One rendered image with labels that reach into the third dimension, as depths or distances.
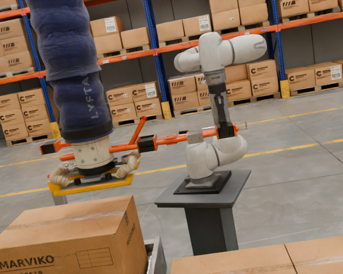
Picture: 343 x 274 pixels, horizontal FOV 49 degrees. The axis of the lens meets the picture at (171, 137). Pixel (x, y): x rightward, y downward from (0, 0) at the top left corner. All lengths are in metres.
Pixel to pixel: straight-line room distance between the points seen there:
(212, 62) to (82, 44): 0.53
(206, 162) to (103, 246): 0.92
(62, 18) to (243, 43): 0.72
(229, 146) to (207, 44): 0.90
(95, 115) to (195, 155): 0.86
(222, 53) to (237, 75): 7.66
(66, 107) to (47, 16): 0.36
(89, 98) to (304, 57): 9.03
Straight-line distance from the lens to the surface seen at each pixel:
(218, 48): 1.58
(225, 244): 2.46
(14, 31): 9.49
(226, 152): 2.33
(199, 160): 2.29
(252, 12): 8.78
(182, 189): 2.40
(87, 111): 1.61
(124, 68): 10.15
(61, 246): 1.73
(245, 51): 1.62
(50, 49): 1.61
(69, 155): 1.76
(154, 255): 2.07
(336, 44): 10.59
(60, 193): 1.70
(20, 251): 1.82
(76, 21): 1.61
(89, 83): 1.62
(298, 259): 2.01
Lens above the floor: 1.65
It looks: 14 degrees down
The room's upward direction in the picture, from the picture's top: 11 degrees counter-clockwise
